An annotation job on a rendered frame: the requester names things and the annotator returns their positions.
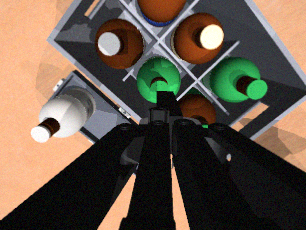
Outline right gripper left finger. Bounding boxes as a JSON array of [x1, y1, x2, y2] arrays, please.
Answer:
[[0, 91, 176, 230]]

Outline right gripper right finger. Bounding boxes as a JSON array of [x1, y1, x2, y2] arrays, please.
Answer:
[[165, 91, 306, 230]]

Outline dark grey rectangular tray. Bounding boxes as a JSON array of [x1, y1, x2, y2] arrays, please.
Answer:
[[48, 70, 139, 143]]

